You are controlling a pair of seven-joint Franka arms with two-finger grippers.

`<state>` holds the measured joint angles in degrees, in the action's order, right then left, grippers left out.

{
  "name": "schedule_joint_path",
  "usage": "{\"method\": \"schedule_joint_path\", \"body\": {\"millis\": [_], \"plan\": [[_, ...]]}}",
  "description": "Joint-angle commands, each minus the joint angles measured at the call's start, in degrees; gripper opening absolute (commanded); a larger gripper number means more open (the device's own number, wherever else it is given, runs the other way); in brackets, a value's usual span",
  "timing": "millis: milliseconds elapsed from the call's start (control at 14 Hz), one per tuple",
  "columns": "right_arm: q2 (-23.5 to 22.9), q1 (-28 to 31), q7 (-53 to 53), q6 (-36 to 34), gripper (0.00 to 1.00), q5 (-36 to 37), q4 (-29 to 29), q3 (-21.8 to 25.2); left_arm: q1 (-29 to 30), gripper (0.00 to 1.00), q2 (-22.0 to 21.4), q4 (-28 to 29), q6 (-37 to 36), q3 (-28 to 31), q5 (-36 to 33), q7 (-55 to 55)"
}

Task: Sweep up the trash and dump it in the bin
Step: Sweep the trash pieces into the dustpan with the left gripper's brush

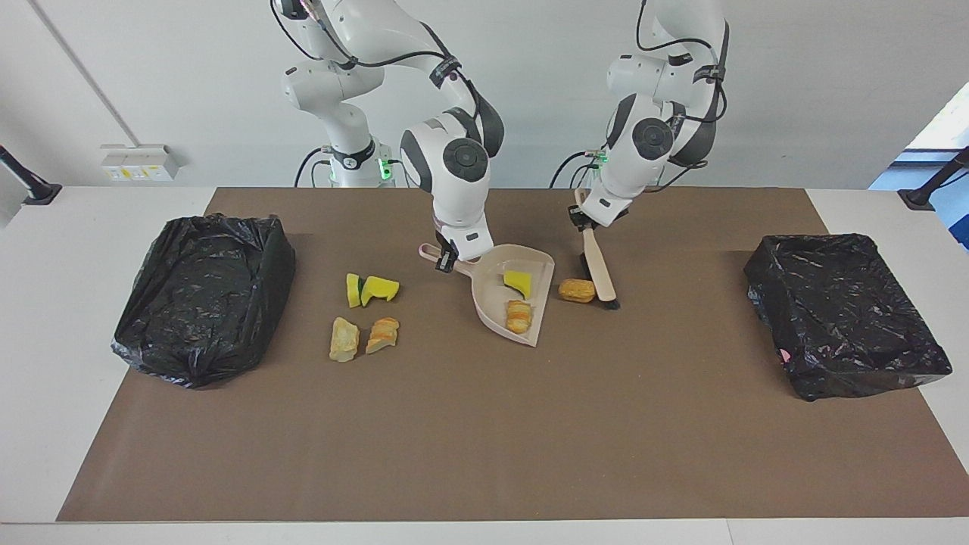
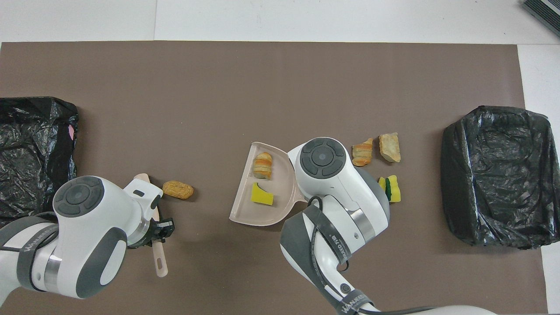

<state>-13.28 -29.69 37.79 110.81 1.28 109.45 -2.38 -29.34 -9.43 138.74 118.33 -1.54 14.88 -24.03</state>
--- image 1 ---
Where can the black bag bin pink mark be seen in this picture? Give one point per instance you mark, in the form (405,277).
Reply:
(840,318)

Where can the beige wedge sponge chunk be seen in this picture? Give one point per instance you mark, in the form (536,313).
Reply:
(344,339)

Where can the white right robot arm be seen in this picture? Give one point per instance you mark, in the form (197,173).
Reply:
(454,163)

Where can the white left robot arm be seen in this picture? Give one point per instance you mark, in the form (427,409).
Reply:
(643,140)

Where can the beige plastic dustpan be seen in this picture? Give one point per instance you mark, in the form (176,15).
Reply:
(496,303)

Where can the yellow notched sponge piece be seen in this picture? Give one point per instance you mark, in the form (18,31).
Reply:
(381,289)

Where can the yellow sponge with green layer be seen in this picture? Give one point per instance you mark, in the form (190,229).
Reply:
(352,291)

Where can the white wall socket box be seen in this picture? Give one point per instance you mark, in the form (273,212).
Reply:
(140,163)

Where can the brown table mat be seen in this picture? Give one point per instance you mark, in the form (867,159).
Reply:
(454,454)

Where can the orange striped sponge chunk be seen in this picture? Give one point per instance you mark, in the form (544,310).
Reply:
(382,335)

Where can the pale rounded sponge chunk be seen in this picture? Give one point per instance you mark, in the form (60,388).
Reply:
(518,316)

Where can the white wall conduit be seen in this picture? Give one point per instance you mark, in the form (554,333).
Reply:
(83,72)

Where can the beige brush with black bristles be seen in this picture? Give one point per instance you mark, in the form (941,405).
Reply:
(598,265)

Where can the brown oval sponge chunk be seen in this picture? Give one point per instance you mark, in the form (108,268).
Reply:
(577,291)

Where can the window with blue frame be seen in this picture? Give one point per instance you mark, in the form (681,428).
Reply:
(950,129)

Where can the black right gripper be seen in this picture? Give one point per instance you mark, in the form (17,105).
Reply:
(447,257)

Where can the small yellow sponge piece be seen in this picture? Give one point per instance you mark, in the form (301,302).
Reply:
(518,281)

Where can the black bag lined bin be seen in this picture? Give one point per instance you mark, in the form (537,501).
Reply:
(204,303)

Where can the black clamp stand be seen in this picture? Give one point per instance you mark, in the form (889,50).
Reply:
(931,185)
(30,185)

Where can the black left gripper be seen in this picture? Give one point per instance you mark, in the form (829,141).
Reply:
(580,218)

